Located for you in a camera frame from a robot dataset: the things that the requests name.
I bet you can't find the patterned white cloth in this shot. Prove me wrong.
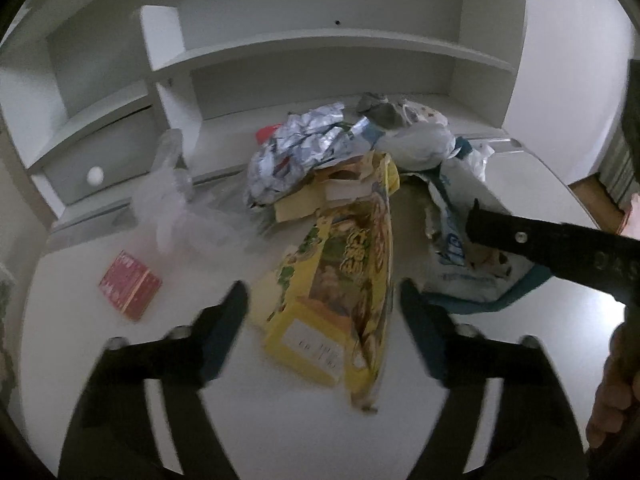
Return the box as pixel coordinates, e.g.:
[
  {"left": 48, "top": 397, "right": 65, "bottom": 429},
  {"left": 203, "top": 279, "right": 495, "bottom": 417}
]
[{"left": 354, "top": 91, "right": 450, "bottom": 129}]

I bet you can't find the yellow snack box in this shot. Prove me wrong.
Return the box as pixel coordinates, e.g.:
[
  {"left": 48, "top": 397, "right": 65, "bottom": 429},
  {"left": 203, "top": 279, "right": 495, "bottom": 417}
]
[{"left": 262, "top": 154, "right": 399, "bottom": 412}]

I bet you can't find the person's right hand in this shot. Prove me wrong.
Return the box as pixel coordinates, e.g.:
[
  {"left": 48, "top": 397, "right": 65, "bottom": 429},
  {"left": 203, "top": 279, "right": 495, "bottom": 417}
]
[{"left": 586, "top": 324, "right": 639, "bottom": 450}]

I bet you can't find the white blue plastic bag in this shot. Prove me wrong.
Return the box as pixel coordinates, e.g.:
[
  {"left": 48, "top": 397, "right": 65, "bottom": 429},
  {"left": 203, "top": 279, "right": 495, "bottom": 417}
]
[{"left": 402, "top": 158, "right": 552, "bottom": 314}]

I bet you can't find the small red box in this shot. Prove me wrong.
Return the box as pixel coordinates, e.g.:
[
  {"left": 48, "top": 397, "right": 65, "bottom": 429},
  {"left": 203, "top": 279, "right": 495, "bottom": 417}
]
[{"left": 98, "top": 252, "right": 163, "bottom": 322}]

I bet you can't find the grey white plastic bag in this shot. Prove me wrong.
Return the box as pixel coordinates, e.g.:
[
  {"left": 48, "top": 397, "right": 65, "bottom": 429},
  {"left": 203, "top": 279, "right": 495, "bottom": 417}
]
[{"left": 372, "top": 121, "right": 497, "bottom": 181}]

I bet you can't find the clear plastic bag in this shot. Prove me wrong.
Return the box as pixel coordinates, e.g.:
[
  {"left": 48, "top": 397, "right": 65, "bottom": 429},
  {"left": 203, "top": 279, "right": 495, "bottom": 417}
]
[{"left": 130, "top": 129, "right": 272, "bottom": 261}]

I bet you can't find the grey drawer with white knob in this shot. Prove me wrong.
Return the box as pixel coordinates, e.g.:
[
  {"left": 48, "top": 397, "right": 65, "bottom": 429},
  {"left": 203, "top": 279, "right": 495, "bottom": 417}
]
[{"left": 42, "top": 107, "right": 160, "bottom": 205}]

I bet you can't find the crumpled silver foil wrapper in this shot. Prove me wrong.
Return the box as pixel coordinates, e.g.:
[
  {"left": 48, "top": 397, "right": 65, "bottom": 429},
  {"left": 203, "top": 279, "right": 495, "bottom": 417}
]
[{"left": 244, "top": 102, "right": 383, "bottom": 207}]

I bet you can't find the white desk shelf hutch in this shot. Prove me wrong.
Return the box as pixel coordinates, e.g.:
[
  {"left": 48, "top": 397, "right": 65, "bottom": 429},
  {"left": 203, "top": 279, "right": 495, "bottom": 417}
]
[{"left": 1, "top": 0, "right": 527, "bottom": 222}]

